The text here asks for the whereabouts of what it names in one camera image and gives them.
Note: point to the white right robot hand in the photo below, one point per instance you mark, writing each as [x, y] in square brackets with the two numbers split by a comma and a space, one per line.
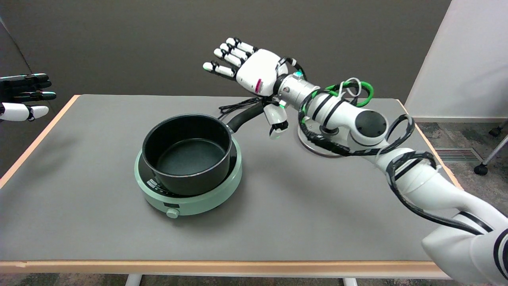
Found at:
[258, 69]

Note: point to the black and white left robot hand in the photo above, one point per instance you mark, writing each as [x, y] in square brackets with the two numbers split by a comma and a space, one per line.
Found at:
[18, 111]

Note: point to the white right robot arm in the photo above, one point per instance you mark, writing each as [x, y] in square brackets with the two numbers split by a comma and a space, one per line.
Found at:
[428, 182]

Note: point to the glass pot lid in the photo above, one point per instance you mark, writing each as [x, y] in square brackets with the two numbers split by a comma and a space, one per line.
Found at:
[311, 149]

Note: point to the grey table mat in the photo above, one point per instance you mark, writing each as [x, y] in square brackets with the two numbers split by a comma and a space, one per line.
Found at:
[278, 206]

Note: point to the green induction cooker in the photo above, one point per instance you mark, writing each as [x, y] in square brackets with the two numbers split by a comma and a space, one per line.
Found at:
[198, 204]

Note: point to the white table leg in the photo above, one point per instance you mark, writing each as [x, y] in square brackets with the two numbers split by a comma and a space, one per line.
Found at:
[133, 280]
[350, 282]

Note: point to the floor vent grille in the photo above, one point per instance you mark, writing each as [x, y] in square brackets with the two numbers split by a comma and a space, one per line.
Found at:
[456, 155]

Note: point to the chair leg with black caster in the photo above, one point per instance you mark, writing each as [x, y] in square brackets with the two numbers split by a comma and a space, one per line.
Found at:
[494, 131]
[481, 169]

